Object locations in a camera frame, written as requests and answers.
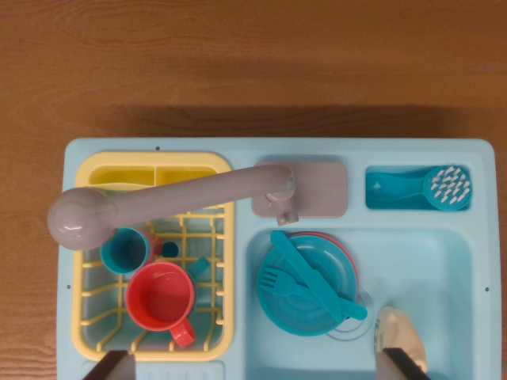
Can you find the teal toy fork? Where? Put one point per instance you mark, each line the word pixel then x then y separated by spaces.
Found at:
pixel 283 287

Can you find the teal toy cup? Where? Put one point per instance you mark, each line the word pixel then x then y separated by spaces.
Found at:
pixel 124 251
pixel 200 266

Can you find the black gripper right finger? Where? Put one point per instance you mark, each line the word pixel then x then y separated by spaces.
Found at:
pixel 396 368

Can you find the red toy plate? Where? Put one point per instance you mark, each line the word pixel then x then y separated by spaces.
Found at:
pixel 350 257

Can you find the teal toy plate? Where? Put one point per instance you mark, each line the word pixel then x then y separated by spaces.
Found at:
pixel 336 273

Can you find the teal brush with white bristles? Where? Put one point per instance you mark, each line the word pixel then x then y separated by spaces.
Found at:
pixel 447 188

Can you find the grey toy faucet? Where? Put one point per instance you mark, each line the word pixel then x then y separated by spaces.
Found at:
pixel 166 196

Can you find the teal toy knife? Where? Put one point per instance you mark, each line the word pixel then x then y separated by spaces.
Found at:
pixel 307 273

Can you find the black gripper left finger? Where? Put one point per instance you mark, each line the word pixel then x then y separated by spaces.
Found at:
pixel 115 368

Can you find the yellow dish rack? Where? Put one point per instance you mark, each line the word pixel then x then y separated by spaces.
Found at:
pixel 119 160

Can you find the light blue toy sink unit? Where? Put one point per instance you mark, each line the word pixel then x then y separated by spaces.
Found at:
pixel 416 269

